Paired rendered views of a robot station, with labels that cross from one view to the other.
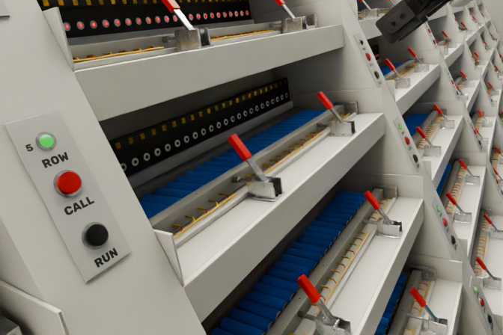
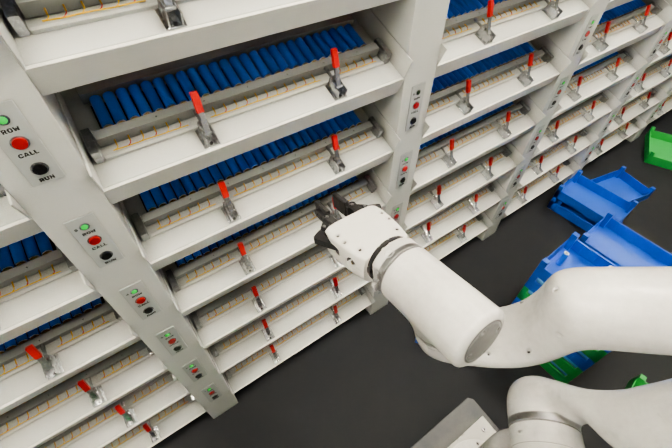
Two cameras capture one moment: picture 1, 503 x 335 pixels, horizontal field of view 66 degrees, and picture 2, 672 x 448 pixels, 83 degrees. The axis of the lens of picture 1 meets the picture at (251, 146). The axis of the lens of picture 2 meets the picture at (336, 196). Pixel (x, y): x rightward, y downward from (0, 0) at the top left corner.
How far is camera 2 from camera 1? 0.63 m
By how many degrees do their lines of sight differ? 46
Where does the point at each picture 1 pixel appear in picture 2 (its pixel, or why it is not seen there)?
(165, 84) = (169, 177)
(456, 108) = (537, 116)
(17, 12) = (70, 171)
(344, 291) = (274, 244)
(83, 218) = (101, 250)
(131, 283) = (122, 266)
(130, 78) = (141, 183)
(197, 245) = (172, 237)
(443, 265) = not seen: hidden behind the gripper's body
